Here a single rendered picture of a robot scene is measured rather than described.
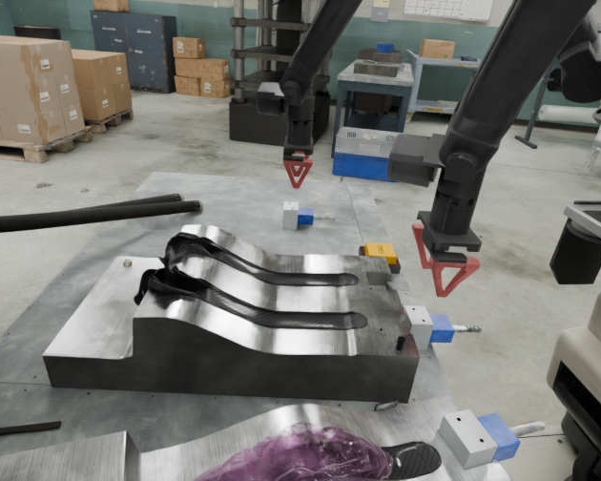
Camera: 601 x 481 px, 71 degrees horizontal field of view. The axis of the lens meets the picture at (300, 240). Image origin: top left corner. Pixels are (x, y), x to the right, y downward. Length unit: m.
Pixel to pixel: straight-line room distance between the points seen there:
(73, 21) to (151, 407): 8.43
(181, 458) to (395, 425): 0.25
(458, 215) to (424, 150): 0.10
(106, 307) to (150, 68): 6.95
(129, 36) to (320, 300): 7.18
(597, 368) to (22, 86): 4.13
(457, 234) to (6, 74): 4.03
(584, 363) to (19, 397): 0.88
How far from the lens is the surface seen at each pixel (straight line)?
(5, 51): 4.29
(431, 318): 0.76
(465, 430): 0.55
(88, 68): 5.04
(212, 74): 7.25
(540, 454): 1.42
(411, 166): 0.61
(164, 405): 0.64
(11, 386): 0.73
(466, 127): 0.52
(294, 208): 1.04
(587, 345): 0.91
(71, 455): 0.48
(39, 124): 4.31
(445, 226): 0.63
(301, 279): 0.72
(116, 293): 0.75
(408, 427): 0.56
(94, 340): 0.67
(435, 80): 7.09
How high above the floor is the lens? 1.28
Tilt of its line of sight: 28 degrees down
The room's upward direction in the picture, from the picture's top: 4 degrees clockwise
